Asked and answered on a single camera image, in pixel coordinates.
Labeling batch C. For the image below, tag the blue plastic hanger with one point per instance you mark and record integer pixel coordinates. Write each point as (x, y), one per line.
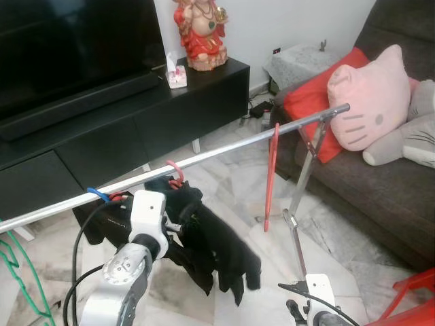
(98, 195)

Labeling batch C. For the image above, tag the pink plastic hanger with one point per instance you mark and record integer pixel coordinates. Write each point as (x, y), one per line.
(175, 166)

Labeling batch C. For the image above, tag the red plastic hanger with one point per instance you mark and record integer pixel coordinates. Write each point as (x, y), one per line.
(270, 176)

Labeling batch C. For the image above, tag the green plastic hanger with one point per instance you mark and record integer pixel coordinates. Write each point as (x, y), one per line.
(32, 285)

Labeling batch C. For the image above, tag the plain black shirt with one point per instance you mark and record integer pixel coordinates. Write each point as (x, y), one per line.
(217, 244)

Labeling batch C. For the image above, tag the metal clothes rack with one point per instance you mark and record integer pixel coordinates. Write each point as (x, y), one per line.
(224, 150)

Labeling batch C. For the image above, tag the black television console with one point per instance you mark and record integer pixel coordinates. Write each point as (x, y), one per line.
(170, 115)

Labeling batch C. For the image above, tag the red plastic stool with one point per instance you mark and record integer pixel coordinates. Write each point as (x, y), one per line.
(411, 309)

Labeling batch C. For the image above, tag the dark grey sofa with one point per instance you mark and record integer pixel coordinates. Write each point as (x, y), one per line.
(367, 197)

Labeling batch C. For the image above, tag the black power adapter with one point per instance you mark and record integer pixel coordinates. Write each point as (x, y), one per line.
(260, 110)

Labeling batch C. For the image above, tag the white pink tissue box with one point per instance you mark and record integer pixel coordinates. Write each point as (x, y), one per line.
(177, 76)

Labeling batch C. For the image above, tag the black soundbar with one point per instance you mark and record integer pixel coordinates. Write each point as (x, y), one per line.
(81, 105)

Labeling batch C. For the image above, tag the grey totoro plush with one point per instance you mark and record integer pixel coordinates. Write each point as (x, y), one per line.
(408, 139)

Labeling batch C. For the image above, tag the red buddha statue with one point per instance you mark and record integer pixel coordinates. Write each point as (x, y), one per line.
(202, 34)

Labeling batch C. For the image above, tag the side table with lace cloth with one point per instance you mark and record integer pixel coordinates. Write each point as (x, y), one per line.
(296, 64)

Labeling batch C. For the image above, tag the black flat television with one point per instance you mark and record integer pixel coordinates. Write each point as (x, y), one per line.
(68, 41)

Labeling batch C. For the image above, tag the pink cat face pillow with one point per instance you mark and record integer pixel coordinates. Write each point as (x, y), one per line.
(370, 95)

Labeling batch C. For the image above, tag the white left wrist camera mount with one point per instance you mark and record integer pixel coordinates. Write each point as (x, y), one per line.
(146, 210)

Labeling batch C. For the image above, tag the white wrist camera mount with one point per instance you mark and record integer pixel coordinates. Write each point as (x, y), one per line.
(146, 210)
(319, 288)

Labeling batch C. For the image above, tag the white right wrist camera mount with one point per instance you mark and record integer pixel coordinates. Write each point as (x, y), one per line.
(319, 288)

